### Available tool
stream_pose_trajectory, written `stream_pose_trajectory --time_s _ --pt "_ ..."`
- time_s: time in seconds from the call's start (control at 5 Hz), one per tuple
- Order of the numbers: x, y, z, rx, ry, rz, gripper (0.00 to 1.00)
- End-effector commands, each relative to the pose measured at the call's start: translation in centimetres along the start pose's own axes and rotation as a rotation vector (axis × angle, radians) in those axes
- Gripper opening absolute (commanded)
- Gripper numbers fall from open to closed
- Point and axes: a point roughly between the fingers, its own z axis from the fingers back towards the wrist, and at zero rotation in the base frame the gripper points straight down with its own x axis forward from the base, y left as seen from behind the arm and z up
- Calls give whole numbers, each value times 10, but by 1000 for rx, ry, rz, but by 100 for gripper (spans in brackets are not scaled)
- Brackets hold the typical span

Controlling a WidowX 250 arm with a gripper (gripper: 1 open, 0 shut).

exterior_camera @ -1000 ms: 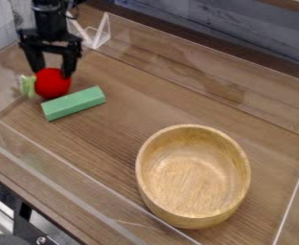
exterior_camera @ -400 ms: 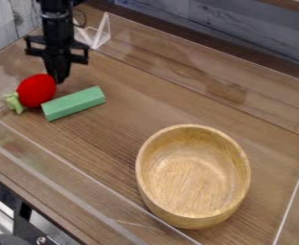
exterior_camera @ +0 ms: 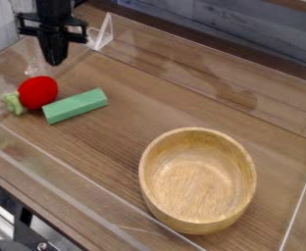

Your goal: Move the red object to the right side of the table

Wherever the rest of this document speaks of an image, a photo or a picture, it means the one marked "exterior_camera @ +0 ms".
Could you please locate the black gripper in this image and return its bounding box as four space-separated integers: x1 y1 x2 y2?
17 0 88 66

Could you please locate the clear acrylic front wall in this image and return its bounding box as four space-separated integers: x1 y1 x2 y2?
0 111 206 251

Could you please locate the green foam block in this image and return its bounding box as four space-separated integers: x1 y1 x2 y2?
41 88 108 125

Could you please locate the wooden bowl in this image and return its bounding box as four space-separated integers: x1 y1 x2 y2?
139 127 258 235

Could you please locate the black metal table leg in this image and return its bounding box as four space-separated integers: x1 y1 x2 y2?
13 206 60 251

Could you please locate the clear acrylic corner bracket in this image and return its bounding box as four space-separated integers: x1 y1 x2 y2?
87 13 114 51

